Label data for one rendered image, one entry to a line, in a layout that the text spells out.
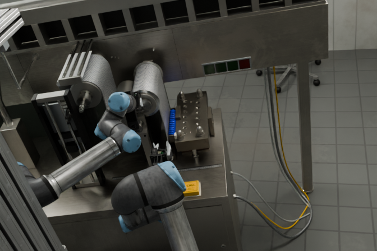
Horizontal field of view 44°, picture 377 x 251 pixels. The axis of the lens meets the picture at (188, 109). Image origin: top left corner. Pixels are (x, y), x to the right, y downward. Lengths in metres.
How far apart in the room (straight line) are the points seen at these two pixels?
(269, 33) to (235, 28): 0.16
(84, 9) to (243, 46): 0.78
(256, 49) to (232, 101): 1.84
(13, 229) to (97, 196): 1.19
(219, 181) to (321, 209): 1.19
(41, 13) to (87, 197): 0.90
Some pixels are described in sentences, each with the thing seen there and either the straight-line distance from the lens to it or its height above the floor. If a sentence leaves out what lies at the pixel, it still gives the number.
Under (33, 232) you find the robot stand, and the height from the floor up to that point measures 1.63.
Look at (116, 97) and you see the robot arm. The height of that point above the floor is 1.50.
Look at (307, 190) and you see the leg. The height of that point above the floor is 0.03.
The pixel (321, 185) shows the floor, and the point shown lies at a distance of 3.34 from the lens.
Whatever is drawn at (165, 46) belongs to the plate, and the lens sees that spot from 2.33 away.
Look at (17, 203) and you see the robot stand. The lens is 1.11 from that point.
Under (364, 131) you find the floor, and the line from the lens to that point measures 3.76.
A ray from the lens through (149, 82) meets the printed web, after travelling 2.16.
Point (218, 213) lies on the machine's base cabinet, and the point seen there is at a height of 0.76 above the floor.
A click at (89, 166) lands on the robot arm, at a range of 1.65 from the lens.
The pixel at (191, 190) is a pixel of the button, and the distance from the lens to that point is 2.10.
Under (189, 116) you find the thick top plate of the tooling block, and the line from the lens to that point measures 2.34.
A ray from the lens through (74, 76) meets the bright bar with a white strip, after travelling 2.07.
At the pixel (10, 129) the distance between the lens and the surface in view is 2.45.
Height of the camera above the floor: 2.42
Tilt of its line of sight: 36 degrees down
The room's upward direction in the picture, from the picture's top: 13 degrees counter-clockwise
